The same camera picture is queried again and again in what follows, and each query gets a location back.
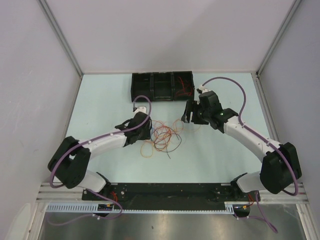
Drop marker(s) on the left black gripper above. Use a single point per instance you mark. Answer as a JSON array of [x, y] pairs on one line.
[[146, 135]]

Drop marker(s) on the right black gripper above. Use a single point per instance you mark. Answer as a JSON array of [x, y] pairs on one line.
[[192, 106]]

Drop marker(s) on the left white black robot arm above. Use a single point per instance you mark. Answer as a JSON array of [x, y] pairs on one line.
[[69, 164]]

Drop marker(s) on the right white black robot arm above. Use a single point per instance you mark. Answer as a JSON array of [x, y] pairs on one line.
[[280, 163]]

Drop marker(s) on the black right storage bin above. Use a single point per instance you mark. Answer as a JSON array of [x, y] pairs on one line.
[[184, 87]]

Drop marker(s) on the black storage bin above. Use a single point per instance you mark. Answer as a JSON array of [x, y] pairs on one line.
[[162, 86], [141, 84], [184, 87]]

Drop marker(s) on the black middle storage bin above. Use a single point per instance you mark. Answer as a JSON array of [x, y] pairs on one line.
[[162, 86]]

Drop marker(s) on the black left storage bin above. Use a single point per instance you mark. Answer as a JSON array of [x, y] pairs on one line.
[[141, 84]]

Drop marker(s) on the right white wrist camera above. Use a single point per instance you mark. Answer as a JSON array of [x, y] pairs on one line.
[[201, 90]]

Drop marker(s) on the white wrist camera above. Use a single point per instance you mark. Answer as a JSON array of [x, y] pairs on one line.
[[201, 90], [140, 109]]

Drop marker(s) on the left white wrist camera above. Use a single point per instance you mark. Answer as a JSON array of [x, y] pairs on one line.
[[140, 109]]

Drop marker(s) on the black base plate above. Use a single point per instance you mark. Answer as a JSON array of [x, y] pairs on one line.
[[178, 195]]

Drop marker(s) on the aluminium frame rail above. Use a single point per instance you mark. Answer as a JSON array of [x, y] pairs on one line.
[[64, 195]]

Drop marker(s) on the grey slotted cable duct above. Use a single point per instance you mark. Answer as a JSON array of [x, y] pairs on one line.
[[109, 208]]

